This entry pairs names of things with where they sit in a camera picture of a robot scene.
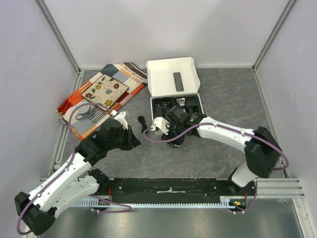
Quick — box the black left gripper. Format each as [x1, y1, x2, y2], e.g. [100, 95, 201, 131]
[107, 125, 141, 151]

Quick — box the silver black hair clipper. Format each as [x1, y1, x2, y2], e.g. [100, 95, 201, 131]
[176, 98, 186, 107]

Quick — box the white cardboard clipper box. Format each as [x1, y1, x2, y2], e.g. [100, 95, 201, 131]
[146, 57, 204, 119]

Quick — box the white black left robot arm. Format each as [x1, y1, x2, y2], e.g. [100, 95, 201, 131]
[14, 117, 141, 236]

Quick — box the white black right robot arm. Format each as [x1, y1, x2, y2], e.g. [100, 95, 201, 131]
[153, 106, 282, 195]

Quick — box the black plastic tray insert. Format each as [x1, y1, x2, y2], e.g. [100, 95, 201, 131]
[151, 94, 207, 133]

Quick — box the colourful patchwork cloth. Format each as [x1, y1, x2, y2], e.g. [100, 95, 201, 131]
[56, 62, 148, 140]

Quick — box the grey ceramic mug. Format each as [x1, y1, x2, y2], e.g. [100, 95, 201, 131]
[75, 104, 93, 120]

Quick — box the floral square plate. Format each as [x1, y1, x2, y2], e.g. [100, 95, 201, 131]
[82, 75, 129, 108]

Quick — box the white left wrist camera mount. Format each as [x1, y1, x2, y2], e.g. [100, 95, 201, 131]
[110, 110, 128, 130]

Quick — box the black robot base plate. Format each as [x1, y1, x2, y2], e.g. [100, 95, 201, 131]
[94, 178, 255, 204]

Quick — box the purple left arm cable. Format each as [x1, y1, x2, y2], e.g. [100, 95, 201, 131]
[16, 103, 133, 235]

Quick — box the white slotted cable duct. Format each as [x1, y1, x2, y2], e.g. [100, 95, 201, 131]
[72, 197, 236, 209]

